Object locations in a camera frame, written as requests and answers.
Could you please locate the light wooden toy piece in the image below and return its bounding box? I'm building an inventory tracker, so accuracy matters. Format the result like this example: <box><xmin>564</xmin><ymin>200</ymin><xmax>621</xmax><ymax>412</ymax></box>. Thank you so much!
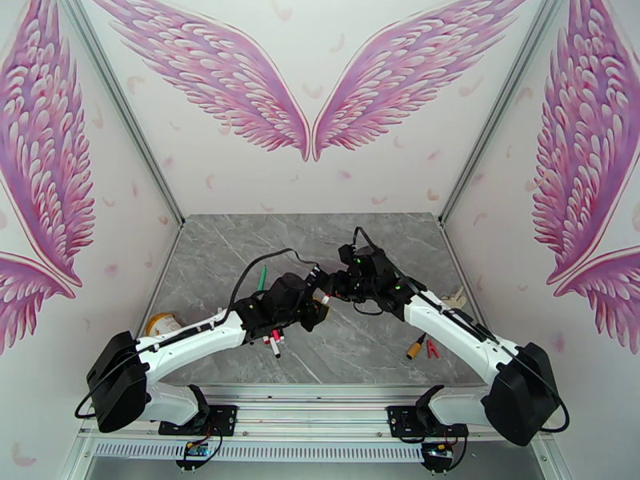
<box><xmin>439</xmin><ymin>287</ymin><xmax>470</xmax><ymax>314</ymax></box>

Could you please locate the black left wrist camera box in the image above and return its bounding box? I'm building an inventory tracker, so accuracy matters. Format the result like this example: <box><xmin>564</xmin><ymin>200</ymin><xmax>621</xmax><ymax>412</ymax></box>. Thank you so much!
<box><xmin>303</xmin><ymin>267</ymin><xmax>329</xmax><ymax>294</ymax></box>

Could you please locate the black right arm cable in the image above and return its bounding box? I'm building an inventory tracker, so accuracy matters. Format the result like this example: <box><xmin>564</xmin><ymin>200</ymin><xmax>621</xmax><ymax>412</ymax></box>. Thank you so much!
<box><xmin>352</xmin><ymin>226</ymin><xmax>571</xmax><ymax>434</ymax></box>

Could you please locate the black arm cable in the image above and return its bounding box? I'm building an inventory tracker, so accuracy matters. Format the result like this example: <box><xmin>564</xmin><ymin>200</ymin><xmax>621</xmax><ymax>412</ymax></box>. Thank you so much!
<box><xmin>352</xmin><ymin>226</ymin><xmax>571</xmax><ymax>434</ymax></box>
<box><xmin>74</xmin><ymin>247</ymin><xmax>321</xmax><ymax>421</ymax></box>

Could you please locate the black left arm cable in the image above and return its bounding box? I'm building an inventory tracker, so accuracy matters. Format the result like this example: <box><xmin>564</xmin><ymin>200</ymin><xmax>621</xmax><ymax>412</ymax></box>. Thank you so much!
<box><xmin>74</xmin><ymin>247</ymin><xmax>321</xmax><ymax>421</ymax></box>

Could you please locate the aluminium rail frame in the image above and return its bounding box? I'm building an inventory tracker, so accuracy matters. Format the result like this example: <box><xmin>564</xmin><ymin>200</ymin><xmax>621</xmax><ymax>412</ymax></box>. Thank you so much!
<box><xmin>77</xmin><ymin>385</ymin><xmax>556</xmax><ymax>442</ymax></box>

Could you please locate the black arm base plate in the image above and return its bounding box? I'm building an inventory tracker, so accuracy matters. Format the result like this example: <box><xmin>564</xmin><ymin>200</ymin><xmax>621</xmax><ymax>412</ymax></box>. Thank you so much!
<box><xmin>158</xmin><ymin>404</ymin><xmax>238</xmax><ymax>437</ymax></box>
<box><xmin>387</xmin><ymin>404</ymin><xmax>470</xmax><ymax>441</ymax></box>

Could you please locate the white slotted cable duct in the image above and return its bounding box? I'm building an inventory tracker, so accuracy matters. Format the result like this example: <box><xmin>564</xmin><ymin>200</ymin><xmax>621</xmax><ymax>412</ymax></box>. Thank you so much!
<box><xmin>92</xmin><ymin>441</ymin><xmax>426</xmax><ymax>464</ymax></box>

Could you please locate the aluminium frame post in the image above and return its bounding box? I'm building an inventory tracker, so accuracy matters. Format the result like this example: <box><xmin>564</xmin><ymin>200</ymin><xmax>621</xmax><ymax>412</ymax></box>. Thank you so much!
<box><xmin>54</xmin><ymin>0</ymin><xmax>186</xmax><ymax>230</ymax></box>
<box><xmin>438</xmin><ymin>0</ymin><xmax>583</xmax><ymax>230</ymax></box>

